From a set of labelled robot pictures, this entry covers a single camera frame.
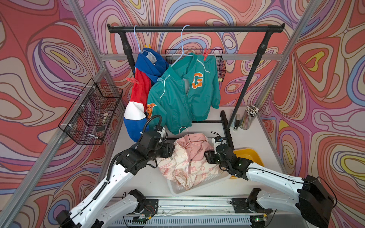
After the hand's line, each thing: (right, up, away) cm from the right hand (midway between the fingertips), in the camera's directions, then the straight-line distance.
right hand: (206, 156), depth 83 cm
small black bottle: (+26, +21, +22) cm, 40 cm away
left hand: (-19, +9, -12) cm, 24 cm away
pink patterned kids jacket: (-11, -4, -6) cm, 13 cm away
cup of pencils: (+31, +24, +13) cm, 42 cm away
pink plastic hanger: (-10, +10, 0) cm, 14 cm away
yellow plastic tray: (+29, 0, +8) cm, 30 cm away
